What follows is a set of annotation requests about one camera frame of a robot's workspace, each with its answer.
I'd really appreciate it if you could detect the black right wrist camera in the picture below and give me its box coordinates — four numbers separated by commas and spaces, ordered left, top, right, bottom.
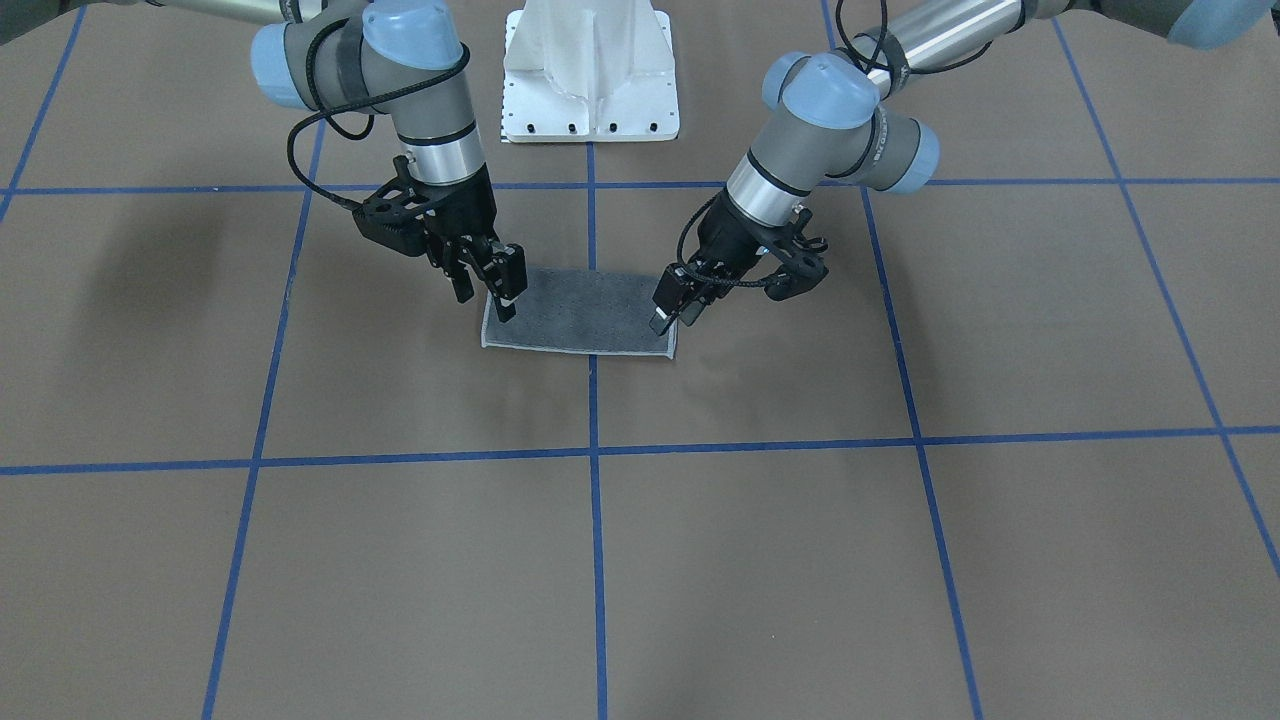
351, 155, 433, 258

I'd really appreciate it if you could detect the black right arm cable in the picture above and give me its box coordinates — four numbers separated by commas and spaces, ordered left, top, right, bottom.
285, 10, 471, 213

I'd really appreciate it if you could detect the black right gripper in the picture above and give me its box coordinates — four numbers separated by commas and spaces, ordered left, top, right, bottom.
425, 165, 529, 323

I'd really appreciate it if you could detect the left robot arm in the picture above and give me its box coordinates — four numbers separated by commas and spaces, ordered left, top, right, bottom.
650, 1, 1078, 334

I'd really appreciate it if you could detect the pink towel with grey edging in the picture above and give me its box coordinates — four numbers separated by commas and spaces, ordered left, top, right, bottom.
480, 266, 677, 359

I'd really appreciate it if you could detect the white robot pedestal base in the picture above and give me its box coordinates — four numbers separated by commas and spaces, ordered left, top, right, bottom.
500, 1, 681, 143

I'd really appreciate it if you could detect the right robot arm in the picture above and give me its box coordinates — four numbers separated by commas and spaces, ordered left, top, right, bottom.
183, 1, 527, 322

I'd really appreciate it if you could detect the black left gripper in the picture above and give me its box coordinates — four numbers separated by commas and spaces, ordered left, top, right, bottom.
649, 190, 796, 336

